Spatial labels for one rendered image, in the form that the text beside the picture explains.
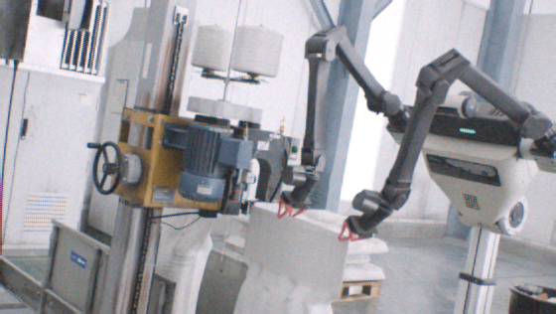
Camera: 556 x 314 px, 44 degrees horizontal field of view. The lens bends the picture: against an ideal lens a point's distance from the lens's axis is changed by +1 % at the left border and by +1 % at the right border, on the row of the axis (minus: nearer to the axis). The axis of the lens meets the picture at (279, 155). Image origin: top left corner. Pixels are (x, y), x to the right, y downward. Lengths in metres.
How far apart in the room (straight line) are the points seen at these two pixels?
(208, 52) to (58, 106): 2.75
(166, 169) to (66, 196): 2.96
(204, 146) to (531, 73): 9.19
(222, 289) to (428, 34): 7.37
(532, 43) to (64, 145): 7.81
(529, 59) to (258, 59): 9.06
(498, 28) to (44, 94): 7.76
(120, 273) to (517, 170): 1.38
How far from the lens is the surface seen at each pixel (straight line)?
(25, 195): 5.17
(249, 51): 2.32
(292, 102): 8.21
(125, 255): 2.44
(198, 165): 2.24
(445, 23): 10.41
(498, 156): 2.37
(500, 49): 11.15
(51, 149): 5.18
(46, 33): 4.55
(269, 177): 2.67
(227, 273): 3.19
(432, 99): 1.93
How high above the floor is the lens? 1.39
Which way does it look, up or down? 3 degrees down
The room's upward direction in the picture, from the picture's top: 10 degrees clockwise
